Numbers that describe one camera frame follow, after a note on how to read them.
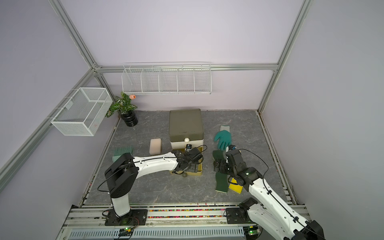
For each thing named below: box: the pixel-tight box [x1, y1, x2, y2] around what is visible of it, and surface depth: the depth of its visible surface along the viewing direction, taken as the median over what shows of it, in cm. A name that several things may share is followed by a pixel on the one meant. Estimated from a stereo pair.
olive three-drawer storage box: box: [169, 108, 204, 161], surface depth 86 cm
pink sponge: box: [149, 138, 162, 155], surface depth 101 cm
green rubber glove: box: [214, 125, 232, 151], surface depth 106 cm
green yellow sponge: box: [215, 172, 229, 194], surface depth 84 cm
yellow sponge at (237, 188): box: [228, 178, 243, 195], surface depth 82 cm
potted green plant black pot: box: [105, 92, 139, 127], surface depth 96 cm
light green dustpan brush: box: [112, 145, 134, 163], surface depth 101 cm
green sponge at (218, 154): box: [212, 150, 224, 160], surface depth 96 cm
